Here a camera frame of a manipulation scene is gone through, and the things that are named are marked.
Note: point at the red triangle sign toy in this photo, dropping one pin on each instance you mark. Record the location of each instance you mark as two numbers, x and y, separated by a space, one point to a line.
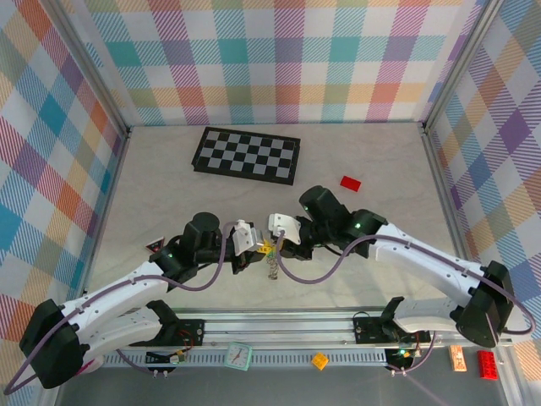
155 246

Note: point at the metal keyring with small rings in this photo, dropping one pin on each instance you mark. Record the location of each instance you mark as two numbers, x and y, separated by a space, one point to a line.
272 270

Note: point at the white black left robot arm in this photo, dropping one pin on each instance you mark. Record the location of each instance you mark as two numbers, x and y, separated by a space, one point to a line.
118 292

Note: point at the red toy brick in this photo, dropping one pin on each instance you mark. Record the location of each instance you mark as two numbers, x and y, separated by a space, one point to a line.
488 367

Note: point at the small wooden block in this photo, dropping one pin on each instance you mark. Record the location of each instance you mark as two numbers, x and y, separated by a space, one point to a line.
457 358

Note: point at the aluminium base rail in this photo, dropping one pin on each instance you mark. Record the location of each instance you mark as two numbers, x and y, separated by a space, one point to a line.
274 327

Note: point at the aluminium side rail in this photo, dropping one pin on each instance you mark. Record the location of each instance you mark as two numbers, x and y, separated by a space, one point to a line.
450 211
107 203

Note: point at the yellow toy brick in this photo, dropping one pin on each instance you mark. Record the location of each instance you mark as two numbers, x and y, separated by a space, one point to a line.
320 361

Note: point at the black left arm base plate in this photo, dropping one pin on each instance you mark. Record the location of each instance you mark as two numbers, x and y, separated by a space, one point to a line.
192 334

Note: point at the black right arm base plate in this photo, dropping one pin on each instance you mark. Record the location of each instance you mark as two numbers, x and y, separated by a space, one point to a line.
367 332

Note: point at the black grey chessboard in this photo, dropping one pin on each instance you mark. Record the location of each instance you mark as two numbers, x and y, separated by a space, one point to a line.
247 155

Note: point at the teal toy clock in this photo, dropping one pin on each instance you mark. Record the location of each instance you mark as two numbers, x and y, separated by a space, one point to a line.
238 356

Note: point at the flat red block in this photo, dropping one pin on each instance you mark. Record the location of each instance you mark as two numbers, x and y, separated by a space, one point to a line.
351 184

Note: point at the aluminium frame post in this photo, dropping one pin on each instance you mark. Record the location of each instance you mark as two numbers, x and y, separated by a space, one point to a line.
90 63
460 63

